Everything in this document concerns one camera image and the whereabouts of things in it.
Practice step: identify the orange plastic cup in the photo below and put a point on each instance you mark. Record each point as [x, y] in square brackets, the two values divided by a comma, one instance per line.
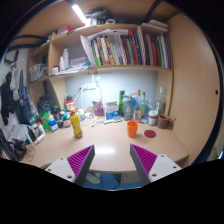
[132, 129]

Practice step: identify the brown jar white lid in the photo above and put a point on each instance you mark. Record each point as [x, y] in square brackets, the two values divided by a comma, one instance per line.
[153, 117]

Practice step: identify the white LED light bar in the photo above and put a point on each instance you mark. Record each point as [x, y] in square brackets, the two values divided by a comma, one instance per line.
[79, 14]

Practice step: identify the red labelled can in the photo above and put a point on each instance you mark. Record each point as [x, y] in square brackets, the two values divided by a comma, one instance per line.
[69, 104]

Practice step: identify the tall green bottle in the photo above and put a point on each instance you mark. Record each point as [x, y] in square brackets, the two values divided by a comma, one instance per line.
[121, 98]

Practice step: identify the white wall power strip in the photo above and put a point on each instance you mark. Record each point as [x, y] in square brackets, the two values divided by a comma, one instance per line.
[89, 86]

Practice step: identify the wooden shelf unit with books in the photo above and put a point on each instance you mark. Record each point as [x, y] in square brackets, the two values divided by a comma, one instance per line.
[126, 50]

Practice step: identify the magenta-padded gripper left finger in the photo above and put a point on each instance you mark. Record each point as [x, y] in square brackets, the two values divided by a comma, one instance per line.
[78, 160]

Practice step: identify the magenta pouch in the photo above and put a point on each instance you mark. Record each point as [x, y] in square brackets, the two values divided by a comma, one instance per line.
[98, 108]

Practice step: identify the grey shaker bottle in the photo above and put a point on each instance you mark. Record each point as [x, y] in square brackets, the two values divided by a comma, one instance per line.
[127, 108]

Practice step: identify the brown mug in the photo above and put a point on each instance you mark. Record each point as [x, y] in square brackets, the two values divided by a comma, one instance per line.
[163, 121]

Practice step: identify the dark hanging clothes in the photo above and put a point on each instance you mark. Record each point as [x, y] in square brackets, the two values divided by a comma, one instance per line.
[13, 93]

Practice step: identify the clear bottle green cap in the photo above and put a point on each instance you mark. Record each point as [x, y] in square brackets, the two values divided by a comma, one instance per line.
[143, 104]

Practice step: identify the yellow drink bottle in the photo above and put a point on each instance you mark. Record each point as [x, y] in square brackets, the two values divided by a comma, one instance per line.
[76, 124]

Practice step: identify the green plastic jar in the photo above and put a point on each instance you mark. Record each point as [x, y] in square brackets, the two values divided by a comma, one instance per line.
[44, 119]

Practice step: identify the brown bottle green lid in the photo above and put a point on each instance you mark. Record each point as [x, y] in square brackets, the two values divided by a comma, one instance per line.
[66, 121]

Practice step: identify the white bottle blue lid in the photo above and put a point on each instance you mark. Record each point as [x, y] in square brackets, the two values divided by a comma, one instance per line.
[53, 126]

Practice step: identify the light blue hairbrush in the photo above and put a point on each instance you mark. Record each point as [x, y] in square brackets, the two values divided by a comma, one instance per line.
[112, 120]

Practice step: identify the blue and white carton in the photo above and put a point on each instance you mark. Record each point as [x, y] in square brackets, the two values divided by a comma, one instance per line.
[111, 110]

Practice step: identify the black appliance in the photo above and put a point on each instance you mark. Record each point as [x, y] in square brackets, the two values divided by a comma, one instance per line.
[43, 104]

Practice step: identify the red round coaster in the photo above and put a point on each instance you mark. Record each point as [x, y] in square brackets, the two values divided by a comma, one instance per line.
[150, 133]

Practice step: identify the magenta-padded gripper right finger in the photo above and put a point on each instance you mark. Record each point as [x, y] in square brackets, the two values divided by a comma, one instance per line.
[146, 160]

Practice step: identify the clear bottle gold cap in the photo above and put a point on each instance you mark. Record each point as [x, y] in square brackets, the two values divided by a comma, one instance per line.
[138, 103]

